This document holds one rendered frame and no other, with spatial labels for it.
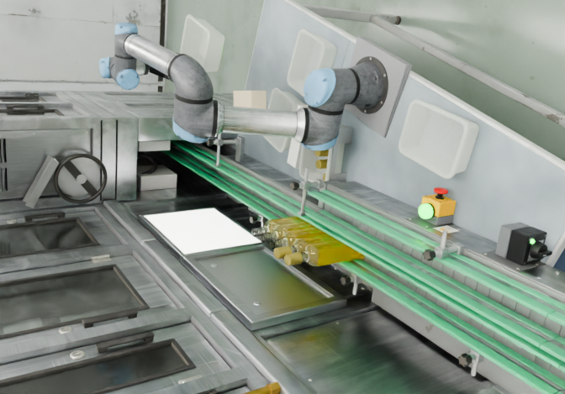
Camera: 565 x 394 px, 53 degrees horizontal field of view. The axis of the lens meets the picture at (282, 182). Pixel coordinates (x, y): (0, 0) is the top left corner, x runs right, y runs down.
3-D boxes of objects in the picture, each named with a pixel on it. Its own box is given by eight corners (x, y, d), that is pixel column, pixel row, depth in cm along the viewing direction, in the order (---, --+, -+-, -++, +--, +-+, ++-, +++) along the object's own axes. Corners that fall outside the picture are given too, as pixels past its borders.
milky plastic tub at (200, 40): (206, 14, 223) (186, 12, 219) (231, 34, 208) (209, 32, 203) (198, 56, 232) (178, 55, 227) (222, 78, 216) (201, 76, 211)
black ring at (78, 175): (104, 198, 241) (51, 202, 230) (104, 149, 236) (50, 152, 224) (108, 202, 238) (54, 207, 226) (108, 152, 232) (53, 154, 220)
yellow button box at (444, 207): (435, 215, 171) (418, 218, 167) (439, 191, 169) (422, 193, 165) (453, 223, 165) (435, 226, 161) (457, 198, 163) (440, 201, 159)
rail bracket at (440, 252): (454, 249, 150) (419, 257, 143) (459, 223, 148) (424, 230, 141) (467, 255, 147) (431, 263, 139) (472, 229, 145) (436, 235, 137)
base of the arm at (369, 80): (361, 55, 189) (338, 55, 184) (389, 74, 179) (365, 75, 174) (350, 95, 198) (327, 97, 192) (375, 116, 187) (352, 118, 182)
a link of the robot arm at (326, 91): (361, 74, 176) (325, 75, 169) (351, 114, 182) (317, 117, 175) (338, 62, 185) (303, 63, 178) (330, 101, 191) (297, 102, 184)
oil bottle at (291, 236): (330, 239, 194) (279, 247, 182) (333, 223, 192) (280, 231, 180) (341, 244, 189) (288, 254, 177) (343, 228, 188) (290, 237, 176)
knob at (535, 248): (538, 256, 141) (551, 261, 138) (527, 259, 139) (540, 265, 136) (542, 239, 140) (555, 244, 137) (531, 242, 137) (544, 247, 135)
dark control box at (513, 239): (514, 249, 149) (494, 254, 145) (520, 221, 147) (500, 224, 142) (542, 261, 143) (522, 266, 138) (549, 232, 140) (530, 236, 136)
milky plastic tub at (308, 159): (316, 175, 219) (298, 176, 214) (323, 118, 213) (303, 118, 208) (344, 188, 205) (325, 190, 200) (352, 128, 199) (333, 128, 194)
